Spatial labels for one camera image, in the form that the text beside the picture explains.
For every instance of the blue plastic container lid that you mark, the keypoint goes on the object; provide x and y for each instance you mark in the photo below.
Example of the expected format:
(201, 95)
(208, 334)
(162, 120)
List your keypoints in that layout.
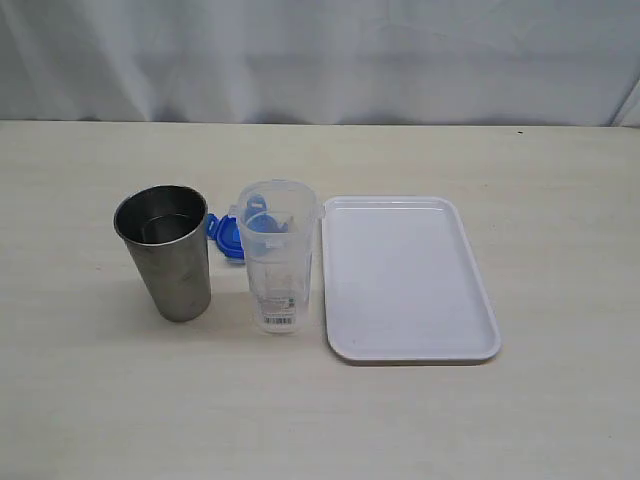
(225, 233)

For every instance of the stainless steel tumbler cup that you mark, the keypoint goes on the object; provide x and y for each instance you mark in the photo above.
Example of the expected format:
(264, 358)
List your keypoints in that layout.
(164, 228)

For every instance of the clear plastic tall container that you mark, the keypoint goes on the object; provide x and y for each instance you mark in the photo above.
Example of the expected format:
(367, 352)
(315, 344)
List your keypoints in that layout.
(279, 265)

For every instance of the white rectangular plastic tray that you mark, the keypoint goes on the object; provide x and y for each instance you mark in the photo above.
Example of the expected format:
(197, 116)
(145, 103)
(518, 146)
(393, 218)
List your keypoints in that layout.
(401, 283)

